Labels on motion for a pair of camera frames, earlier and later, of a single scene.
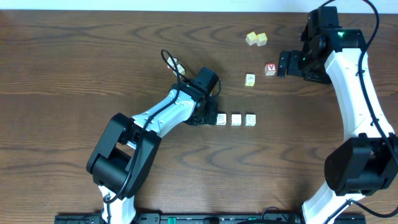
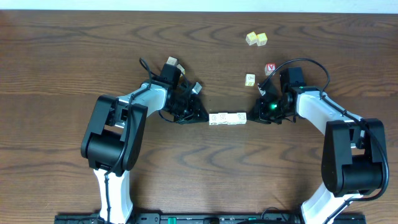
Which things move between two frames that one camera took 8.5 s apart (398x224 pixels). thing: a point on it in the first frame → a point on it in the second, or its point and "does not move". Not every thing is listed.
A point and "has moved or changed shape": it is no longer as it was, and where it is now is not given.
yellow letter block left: (251, 38) does not move
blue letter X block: (221, 119) does not move
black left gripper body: (210, 112) → (189, 109)
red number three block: (170, 61) does not move
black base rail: (207, 218) does not move
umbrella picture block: (180, 69) does not move
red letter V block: (270, 69) does not move
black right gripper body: (305, 66) → (272, 111)
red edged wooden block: (236, 119) has moved or changed shape
